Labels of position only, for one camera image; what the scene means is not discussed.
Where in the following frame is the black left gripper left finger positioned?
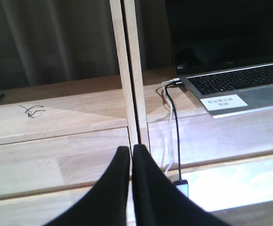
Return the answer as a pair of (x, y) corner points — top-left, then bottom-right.
(46, 146), (130, 226)

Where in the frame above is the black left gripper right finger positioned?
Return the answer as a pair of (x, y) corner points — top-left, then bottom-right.
(132, 145), (228, 226)

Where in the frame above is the grey usb adapter hub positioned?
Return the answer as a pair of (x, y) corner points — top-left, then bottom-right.
(173, 179), (189, 197)

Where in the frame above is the wooden shelf unit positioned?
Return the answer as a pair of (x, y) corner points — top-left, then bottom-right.
(0, 0), (273, 226)

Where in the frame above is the white paper label left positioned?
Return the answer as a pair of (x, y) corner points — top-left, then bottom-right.
(200, 94), (248, 111)

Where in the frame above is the silver laptop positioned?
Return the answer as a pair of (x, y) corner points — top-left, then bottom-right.
(165, 0), (273, 118)

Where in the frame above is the black laptop cable left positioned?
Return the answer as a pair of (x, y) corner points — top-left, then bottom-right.
(164, 81), (183, 183)

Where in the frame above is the black wire tangle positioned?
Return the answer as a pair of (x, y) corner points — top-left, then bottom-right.
(19, 105), (46, 119)

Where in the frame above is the white laptop cable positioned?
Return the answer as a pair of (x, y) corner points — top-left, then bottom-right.
(161, 78), (181, 175)

